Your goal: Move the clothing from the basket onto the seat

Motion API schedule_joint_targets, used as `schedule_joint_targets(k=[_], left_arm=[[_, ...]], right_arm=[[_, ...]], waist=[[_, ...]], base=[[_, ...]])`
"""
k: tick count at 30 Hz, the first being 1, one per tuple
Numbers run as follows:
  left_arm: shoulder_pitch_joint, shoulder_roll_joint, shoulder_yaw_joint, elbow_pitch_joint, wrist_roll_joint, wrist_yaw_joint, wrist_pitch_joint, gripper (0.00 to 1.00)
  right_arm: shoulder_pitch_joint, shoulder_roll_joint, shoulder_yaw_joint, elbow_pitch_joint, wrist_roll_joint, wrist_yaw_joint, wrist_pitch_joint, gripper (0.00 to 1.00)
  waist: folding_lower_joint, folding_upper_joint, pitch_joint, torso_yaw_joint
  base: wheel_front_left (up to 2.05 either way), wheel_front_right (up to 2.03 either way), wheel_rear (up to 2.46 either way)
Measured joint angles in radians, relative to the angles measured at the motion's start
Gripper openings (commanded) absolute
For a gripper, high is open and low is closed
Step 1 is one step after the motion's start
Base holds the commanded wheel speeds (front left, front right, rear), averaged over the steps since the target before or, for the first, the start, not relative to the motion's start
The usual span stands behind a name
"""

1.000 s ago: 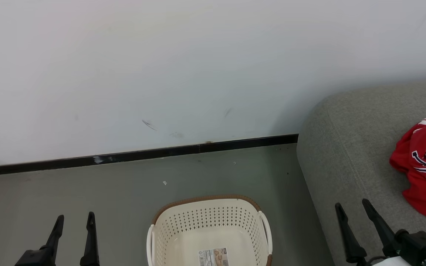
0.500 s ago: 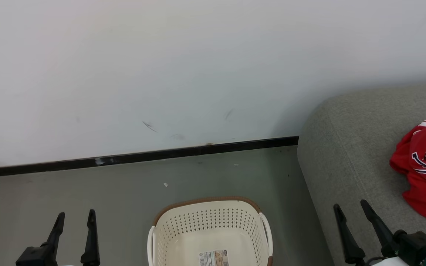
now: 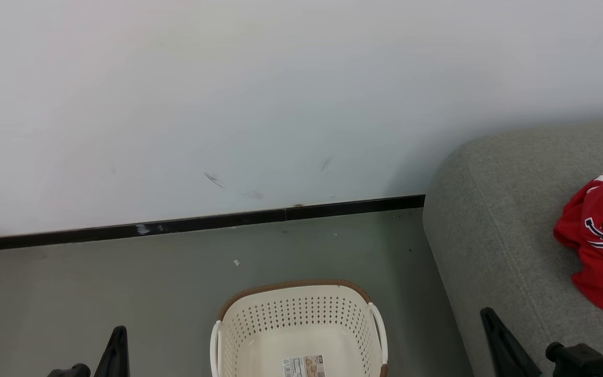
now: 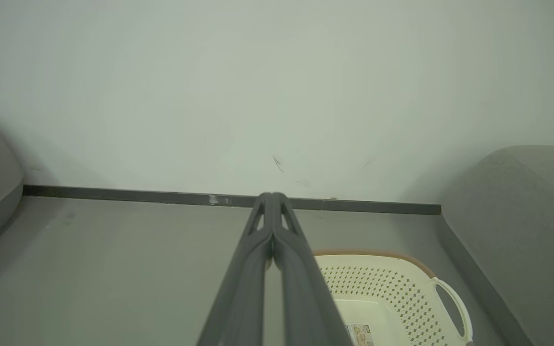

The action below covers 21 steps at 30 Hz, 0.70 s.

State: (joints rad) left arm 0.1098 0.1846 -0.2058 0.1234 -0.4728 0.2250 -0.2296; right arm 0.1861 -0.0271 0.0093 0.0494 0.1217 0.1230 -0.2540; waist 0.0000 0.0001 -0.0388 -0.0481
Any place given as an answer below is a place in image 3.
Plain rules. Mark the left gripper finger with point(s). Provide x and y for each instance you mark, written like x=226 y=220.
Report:
x=115 y=361

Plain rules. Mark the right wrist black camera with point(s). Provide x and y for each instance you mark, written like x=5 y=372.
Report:
x=579 y=361

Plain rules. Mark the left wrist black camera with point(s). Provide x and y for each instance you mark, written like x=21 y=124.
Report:
x=71 y=372

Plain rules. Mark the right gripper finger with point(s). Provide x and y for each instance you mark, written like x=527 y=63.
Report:
x=511 y=361

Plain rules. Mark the wrist black camera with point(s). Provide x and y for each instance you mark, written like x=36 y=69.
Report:
x=71 y=372
x=579 y=361

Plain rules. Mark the grey fabric ottoman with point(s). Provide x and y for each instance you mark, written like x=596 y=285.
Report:
x=500 y=220

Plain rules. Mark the black baseboard strip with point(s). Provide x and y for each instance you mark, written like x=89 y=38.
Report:
x=202 y=222

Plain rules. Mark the cream perforated laundry basket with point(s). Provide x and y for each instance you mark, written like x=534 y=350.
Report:
x=280 y=345

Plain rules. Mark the red and white jersey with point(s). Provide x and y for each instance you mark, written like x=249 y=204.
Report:
x=579 y=225

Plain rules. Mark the printed paper label sticker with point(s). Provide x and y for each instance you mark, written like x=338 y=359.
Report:
x=304 y=367

